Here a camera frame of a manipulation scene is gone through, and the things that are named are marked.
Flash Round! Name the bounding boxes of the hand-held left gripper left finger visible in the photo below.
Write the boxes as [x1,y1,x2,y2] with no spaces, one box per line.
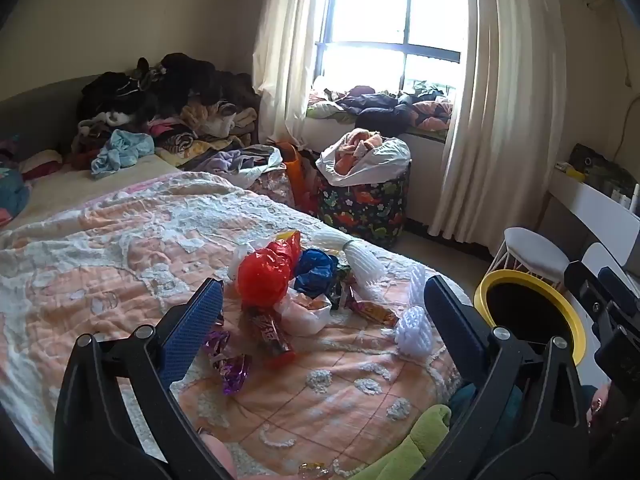
[52,278,236,480]

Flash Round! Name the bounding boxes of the blue plastic bag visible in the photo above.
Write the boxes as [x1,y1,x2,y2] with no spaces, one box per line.
[292,248,341,297]

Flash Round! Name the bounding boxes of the grey headboard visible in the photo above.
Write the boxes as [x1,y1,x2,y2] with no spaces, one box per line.
[0,75,98,148]

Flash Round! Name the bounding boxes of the red white cloth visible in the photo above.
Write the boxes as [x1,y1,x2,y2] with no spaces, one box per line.
[19,149,65,181]

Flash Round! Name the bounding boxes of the cream wall cord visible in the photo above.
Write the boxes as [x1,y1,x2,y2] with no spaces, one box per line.
[585,0,633,86]

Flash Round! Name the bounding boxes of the lavender garment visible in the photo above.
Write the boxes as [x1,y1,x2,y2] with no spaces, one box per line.
[192,147,261,176]

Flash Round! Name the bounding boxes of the orange bag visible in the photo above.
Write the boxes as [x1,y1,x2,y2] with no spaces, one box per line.
[277,141,321,216]

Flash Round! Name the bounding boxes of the blue pink printed blanket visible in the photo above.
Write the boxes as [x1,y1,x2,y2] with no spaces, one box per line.
[0,132,32,228]

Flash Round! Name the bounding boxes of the small white foam net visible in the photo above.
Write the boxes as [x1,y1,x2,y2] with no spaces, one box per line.
[394,305,434,358]
[407,263,427,307]

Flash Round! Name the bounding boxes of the dark camouflage bag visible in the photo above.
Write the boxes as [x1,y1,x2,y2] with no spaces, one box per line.
[570,143,638,198]

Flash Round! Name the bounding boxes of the long white foam net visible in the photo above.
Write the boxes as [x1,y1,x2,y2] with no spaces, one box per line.
[306,231,390,291]

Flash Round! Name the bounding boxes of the person's teal pants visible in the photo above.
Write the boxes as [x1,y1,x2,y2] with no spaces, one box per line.
[447,382,523,461]

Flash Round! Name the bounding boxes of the yellow trash bin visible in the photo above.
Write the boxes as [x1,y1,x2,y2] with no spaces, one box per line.
[473,269,587,367]

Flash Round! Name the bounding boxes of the person's right hand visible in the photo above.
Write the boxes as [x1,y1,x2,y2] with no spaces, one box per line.
[586,382,626,433]

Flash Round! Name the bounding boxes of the cream curtain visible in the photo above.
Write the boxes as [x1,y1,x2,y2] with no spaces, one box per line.
[252,0,333,153]
[429,0,566,246]

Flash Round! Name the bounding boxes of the person's left hand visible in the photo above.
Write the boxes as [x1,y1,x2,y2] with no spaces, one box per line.
[200,434,238,480]

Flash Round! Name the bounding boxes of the large white plastic bag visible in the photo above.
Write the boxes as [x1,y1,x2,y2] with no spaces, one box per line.
[316,135,412,188]

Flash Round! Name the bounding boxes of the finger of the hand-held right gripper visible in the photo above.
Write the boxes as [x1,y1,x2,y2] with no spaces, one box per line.
[564,260,628,313]

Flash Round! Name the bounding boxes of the pink floral fabric basket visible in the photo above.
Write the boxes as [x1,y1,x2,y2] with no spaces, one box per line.
[247,162,297,208]

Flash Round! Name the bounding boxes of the dark framed window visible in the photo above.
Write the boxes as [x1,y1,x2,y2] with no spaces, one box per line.
[315,0,468,98]

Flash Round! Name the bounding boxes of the thin white plastic bag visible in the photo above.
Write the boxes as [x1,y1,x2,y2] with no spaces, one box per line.
[227,241,261,281]

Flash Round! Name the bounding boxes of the dinosaur print fabric basket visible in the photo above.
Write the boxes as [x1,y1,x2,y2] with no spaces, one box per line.
[316,160,412,251]

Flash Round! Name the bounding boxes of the white desk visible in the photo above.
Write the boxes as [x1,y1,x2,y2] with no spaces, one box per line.
[537,167,640,256]

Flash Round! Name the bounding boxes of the light blue garment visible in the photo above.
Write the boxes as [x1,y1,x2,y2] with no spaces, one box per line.
[91,130,155,178]

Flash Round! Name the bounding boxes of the pile of dark clothes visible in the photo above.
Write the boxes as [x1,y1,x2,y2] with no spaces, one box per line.
[306,85,456,136]

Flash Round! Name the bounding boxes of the orange clothes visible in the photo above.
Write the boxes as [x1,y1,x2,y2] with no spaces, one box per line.
[332,128,386,176]

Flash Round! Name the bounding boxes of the purple snack wrapper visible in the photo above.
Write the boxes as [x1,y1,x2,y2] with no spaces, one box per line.
[206,324,252,397]

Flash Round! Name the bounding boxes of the crumpled white plastic bag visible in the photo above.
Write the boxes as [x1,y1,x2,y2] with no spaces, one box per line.
[232,146,283,188]

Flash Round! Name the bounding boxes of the red plastic bag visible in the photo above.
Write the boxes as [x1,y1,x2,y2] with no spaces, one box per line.
[237,239,303,308]

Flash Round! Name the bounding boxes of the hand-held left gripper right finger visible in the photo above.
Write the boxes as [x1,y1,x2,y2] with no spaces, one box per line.
[424,275,593,480]

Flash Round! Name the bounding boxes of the cream bed sheet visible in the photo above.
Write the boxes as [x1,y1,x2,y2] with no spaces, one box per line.
[10,152,173,226]

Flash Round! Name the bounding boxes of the white printed plastic bag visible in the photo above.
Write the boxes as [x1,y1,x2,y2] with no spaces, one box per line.
[280,292,332,337]

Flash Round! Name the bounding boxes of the red snack wrapper tube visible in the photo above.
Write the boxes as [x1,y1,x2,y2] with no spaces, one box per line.
[248,306,297,361]

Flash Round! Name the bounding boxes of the white wire stool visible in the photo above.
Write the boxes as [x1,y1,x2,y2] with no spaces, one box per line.
[492,226,571,291]

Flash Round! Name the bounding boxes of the orange brown snack wrapper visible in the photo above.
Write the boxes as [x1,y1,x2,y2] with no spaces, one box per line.
[345,285,401,328]

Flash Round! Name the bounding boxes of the yellow box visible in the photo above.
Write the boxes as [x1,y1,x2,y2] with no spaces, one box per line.
[555,161,586,182]

